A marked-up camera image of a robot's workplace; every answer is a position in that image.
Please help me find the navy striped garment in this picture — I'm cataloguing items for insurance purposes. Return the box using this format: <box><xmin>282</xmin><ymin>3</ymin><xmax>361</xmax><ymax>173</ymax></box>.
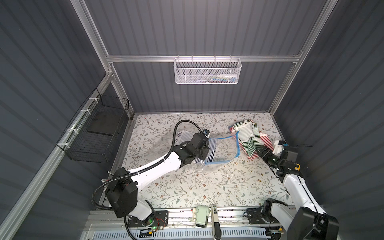
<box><xmin>175</xmin><ymin>129</ymin><xmax>217</xmax><ymax>167</ymax></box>

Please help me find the clear vacuum bag blue zipper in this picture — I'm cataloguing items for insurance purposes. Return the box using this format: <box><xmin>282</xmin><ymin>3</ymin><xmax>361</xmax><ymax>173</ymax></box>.
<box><xmin>148</xmin><ymin>121</ymin><xmax>241</xmax><ymax>169</ymax></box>

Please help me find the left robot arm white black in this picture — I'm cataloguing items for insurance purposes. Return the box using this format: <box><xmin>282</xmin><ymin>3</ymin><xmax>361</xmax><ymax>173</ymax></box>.
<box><xmin>105</xmin><ymin>129</ymin><xmax>210</xmax><ymax>221</ymax></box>

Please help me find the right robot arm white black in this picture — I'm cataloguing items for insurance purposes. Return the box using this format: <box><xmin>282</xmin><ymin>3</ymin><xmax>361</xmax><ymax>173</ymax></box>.
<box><xmin>256</xmin><ymin>141</ymin><xmax>339</xmax><ymax>240</ymax></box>

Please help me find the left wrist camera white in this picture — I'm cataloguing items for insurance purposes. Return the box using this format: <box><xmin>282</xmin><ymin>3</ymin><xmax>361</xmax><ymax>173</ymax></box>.
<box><xmin>203</xmin><ymin>129</ymin><xmax>210</xmax><ymax>138</ymax></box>

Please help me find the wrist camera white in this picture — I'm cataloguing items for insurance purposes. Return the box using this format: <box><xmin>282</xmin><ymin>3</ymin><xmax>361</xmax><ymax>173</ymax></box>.
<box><xmin>273</xmin><ymin>140</ymin><xmax>285</xmax><ymax>157</ymax></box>
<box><xmin>203</xmin><ymin>129</ymin><xmax>210</xmax><ymax>138</ymax></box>

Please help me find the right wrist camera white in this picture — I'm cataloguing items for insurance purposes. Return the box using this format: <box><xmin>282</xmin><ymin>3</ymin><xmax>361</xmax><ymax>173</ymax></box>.
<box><xmin>273</xmin><ymin>140</ymin><xmax>285</xmax><ymax>157</ymax></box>

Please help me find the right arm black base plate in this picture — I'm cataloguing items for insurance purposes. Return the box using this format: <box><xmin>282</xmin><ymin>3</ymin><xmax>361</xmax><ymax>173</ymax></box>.
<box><xmin>243</xmin><ymin>206</ymin><xmax>268</xmax><ymax>225</ymax></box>

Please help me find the pale green box on rail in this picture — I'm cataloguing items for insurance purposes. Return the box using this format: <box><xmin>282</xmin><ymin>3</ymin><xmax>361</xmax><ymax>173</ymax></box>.
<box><xmin>193</xmin><ymin>205</ymin><xmax>210</xmax><ymax>228</ymax></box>

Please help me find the white wire wall basket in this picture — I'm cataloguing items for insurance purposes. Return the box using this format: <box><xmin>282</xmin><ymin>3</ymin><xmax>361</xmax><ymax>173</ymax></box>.
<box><xmin>173</xmin><ymin>57</ymin><xmax>242</xmax><ymax>85</ymax></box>

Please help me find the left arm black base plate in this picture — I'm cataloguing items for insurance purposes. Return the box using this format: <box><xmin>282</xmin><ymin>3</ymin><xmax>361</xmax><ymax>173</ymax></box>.
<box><xmin>127</xmin><ymin>211</ymin><xmax>169</xmax><ymax>228</ymax></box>

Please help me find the black handle on rail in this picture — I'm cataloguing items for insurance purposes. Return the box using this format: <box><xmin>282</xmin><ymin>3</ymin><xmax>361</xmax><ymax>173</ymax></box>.
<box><xmin>211</xmin><ymin>205</ymin><xmax>222</xmax><ymax>240</ymax></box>

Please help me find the black wire wall basket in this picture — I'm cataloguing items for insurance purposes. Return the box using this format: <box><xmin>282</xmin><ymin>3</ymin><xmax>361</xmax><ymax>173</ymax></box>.
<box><xmin>57</xmin><ymin>91</ymin><xmax>130</xmax><ymax>164</ymax></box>

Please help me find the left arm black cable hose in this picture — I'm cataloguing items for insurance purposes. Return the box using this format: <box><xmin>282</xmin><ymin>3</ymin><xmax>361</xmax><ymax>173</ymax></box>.
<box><xmin>91</xmin><ymin>119</ymin><xmax>204</xmax><ymax>211</ymax></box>

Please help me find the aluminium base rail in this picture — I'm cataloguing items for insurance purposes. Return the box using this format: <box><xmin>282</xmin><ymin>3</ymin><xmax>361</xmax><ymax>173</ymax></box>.
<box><xmin>80</xmin><ymin>207</ymin><xmax>287</xmax><ymax>240</ymax></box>

